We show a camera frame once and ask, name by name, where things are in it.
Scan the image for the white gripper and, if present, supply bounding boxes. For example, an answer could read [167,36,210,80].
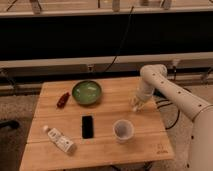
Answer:
[132,92,152,110]

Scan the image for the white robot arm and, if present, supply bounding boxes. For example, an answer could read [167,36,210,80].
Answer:
[132,64,213,171]

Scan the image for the white plastic cup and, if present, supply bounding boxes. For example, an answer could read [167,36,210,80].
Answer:
[113,119,134,143]

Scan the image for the green bowl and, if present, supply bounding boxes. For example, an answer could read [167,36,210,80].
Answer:
[72,80,102,105]

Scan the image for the black smartphone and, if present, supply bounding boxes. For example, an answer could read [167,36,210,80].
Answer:
[82,116,94,139]

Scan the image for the dark red chili pepper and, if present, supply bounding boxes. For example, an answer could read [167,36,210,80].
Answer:
[57,93,70,108]

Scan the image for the white plastic bottle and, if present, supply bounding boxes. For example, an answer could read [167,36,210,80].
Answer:
[43,125,76,155]

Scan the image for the black floor cables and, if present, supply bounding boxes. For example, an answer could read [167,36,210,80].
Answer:
[153,86,194,131]

